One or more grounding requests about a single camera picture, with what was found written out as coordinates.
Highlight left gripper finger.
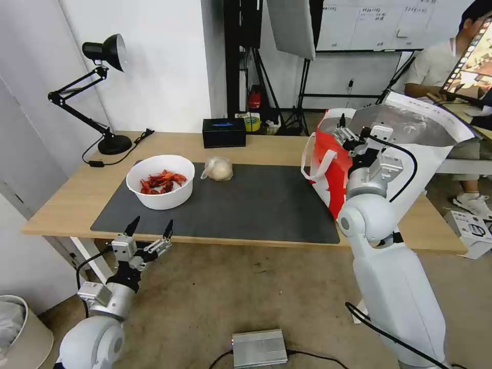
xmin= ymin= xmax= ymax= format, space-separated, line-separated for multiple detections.
xmin=142 ymin=219 xmax=175 ymax=264
xmin=114 ymin=215 xmax=141 ymax=247

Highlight red white takeout bag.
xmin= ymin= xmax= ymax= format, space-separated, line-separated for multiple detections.
xmin=301 ymin=91 xmax=478 ymax=228

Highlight clear bag with bun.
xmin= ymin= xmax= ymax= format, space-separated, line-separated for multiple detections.
xmin=199 ymin=155 xmax=234 ymax=182

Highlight white round bowl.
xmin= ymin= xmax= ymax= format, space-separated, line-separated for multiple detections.
xmin=126 ymin=154 xmax=196 ymax=211

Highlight black whiteboard stand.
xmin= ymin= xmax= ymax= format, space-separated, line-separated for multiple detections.
xmin=296 ymin=49 xmax=417 ymax=114

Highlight white table leg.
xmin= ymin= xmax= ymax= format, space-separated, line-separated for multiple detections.
xmin=69 ymin=237 xmax=116 ymax=286

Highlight black light stand tripod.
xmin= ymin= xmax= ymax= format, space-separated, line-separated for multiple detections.
xmin=252 ymin=46 xmax=313 ymax=136

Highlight red crayfish shells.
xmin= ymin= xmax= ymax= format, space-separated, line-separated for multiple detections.
xmin=139 ymin=169 xmax=188 ymax=196

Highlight black desk lamp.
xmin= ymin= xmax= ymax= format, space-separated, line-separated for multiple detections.
xmin=47 ymin=33 xmax=134 ymax=156

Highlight black table mat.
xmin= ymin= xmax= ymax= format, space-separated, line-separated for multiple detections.
xmin=90 ymin=161 xmax=341 ymax=245

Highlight red fire extinguisher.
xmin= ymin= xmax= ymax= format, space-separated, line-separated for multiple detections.
xmin=248 ymin=85 xmax=264 ymax=113

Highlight white whiteboard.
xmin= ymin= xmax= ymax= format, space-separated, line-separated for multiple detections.
xmin=315 ymin=0 xmax=478 ymax=53

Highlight person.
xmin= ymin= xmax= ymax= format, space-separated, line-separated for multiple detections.
xmin=403 ymin=2 xmax=492 ymax=218

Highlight black tissue box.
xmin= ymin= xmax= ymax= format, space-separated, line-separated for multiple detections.
xmin=202 ymin=118 xmax=247 ymax=149

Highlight grey softbox panel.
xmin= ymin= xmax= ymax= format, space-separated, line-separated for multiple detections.
xmin=264 ymin=0 xmax=318 ymax=60

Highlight white waste bin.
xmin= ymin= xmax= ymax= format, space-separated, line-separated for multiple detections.
xmin=0 ymin=295 xmax=55 ymax=369

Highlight grey bin liner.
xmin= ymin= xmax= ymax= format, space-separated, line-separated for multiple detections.
xmin=0 ymin=301 xmax=28 ymax=349

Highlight white printed cardboard box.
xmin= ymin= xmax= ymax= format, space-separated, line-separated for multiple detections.
xmin=443 ymin=209 xmax=492 ymax=260

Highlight open laptop screen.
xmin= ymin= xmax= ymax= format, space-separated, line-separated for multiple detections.
xmin=439 ymin=14 xmax=492 ymax=105

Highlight silver power supply box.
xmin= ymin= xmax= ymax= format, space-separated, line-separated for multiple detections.
xmin=231 ymin=328 xmax=290 ymax=368

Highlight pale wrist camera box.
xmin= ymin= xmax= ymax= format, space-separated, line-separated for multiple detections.
xmin=111 ymin=235 xmax=137 ymax=266
xmin=370 ymin=124 xmax=394 ymax=146

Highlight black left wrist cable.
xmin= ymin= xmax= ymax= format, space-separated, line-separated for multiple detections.
xmin=75 ymin=245 xmax=116 ymax=318

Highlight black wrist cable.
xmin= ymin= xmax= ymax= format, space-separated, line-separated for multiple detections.
xmin=368 ymin=136 xmax=419 ymax=203
xmin=75 ymin=245 xmax=116 ymax=318

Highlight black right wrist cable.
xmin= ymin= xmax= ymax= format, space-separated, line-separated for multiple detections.
xmin=368 ymin=136 xmax=419 ymax=203

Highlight black lamp power cord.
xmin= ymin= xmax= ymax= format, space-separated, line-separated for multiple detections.
xmin=81 ymin=128 xmax=156 ymax=168

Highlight black metal rack frame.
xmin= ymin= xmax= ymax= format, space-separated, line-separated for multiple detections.
xmin=224 ymin=0 xmax=264 ymax=120

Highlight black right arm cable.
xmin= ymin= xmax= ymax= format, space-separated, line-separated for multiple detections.
xmin=344 ymin=301 xmax=451 ymax=366

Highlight black power supply cable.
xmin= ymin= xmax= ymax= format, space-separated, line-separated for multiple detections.
xmin=209 ymin=348 xmax=349 ymax=369

